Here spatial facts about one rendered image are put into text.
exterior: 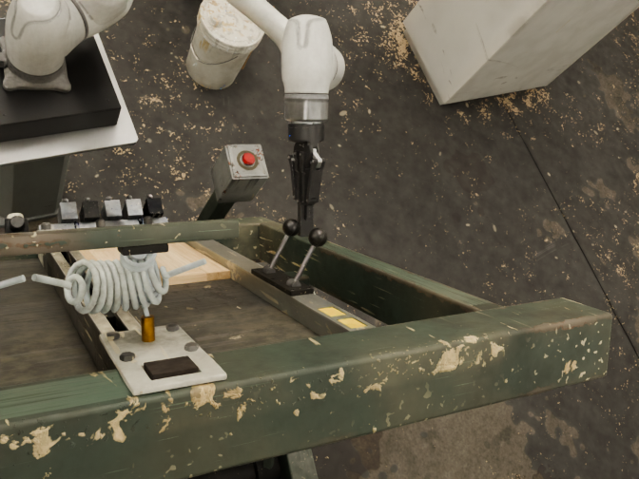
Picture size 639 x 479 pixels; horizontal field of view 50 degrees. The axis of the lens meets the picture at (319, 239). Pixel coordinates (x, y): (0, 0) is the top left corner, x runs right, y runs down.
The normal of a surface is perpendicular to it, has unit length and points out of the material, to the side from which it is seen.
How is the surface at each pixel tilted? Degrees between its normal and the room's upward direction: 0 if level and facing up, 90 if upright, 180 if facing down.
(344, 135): 0
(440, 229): 0
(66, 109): 1
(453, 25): 90
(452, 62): 90
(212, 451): 33
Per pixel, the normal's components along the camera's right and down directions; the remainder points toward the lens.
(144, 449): 0.47, 0.18
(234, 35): 0.40, -0.39
